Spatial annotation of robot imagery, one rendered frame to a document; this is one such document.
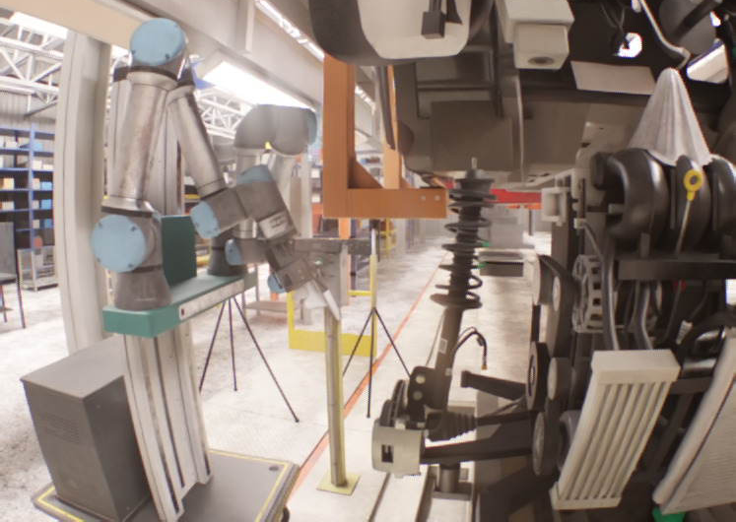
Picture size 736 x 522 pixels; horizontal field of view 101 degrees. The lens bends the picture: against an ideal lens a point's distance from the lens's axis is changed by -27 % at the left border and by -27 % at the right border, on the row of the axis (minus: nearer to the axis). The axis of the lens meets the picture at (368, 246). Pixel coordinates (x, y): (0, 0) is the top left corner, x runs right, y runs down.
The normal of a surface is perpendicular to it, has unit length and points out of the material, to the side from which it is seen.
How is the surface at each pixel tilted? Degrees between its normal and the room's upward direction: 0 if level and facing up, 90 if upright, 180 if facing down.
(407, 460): 93
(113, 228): 98
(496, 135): 90
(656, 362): 16
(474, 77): 123
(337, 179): 90
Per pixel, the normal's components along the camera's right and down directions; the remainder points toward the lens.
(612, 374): -0.24, 0.37
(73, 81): -0.25, 0.09
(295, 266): 0.41, 0.03
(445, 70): -0.20, 0.66
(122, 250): 0.27, 0.22
